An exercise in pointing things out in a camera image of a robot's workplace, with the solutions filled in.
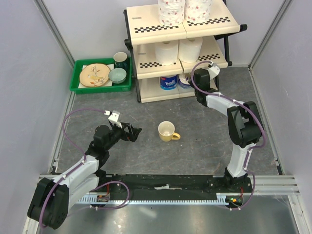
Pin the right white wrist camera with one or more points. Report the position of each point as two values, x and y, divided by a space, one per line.
213 70

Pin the blue paper towel roll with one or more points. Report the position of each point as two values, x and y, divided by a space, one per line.
168 82
184 80

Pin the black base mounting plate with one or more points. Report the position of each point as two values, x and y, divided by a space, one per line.
171 187

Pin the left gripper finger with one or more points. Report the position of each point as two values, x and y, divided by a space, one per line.
134 131
132 137

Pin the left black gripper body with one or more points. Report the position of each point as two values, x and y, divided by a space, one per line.
118 133

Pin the dark green mug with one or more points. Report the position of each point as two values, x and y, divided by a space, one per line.
120 59

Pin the green plastic tray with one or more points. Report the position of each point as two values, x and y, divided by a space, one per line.
123 87

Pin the light green ceramic bowl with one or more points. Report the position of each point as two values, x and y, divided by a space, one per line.
117 75

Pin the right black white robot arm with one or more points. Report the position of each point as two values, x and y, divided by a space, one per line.
244 124

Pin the floral white paper towel roll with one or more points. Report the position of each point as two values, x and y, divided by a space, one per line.
197 11

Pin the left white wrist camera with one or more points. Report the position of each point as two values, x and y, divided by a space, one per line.
114 119

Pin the floral ceramic plate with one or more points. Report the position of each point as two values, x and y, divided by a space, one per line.
93 75

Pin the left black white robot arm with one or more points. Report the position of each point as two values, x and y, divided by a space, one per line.
53 198

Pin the yellow ceramic mug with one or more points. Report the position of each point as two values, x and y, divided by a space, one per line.
166 131

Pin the plain white paper towel roll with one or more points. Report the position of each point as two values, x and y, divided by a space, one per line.
166 52
189 49

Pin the cream three-tier shelf rack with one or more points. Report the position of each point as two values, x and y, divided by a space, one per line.
144 30

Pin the blue slotted cable duct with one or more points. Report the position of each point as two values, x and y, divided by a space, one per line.
94 199

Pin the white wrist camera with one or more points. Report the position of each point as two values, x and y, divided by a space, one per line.
114 119
213 70

